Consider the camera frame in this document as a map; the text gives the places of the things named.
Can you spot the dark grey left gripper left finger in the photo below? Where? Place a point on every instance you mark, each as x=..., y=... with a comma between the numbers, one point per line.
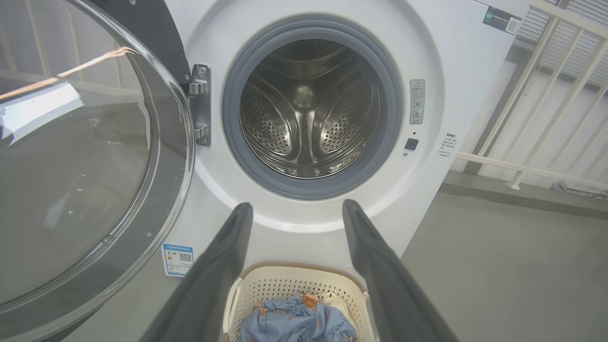
x=209, y=285

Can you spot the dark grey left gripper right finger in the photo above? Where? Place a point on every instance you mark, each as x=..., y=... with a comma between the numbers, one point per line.
x=394, y=294

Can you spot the cream white garment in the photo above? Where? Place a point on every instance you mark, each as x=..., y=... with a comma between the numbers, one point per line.
x=338, y=304

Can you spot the blue cartoon print garment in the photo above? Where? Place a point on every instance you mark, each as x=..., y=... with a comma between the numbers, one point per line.
x=294, y=323

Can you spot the round black glass washer door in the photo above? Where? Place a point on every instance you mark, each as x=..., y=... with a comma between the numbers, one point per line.
x=71, y=166

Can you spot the perforated steel washer drum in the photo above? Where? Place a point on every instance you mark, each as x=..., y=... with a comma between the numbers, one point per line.
x=308, y=142

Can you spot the metal washer door hinge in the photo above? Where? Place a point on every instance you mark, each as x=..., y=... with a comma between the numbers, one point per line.
x=202, y=104

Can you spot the white front-load washing machine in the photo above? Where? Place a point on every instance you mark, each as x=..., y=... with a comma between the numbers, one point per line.
x=427, y=47

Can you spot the blue energy label sticker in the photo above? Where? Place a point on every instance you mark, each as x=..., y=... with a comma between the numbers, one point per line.
x=178, y=260

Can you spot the cream perforated laundry basket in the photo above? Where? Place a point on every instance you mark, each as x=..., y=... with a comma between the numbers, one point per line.
x=285, y=280

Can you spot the small black text sticker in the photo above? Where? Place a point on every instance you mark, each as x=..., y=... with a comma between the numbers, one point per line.
x=447, y=145

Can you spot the white metal railing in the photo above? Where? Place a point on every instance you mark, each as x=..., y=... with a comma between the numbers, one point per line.
x=522, y=167

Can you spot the grey warning label sticker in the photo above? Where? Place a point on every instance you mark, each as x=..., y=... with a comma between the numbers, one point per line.
x=417, y=102

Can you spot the dark QR code sticker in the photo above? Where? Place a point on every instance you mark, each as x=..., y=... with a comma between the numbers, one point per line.
x=502, y=20

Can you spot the white louvred blind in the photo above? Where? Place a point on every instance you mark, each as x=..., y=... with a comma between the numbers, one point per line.
x=570, y=42

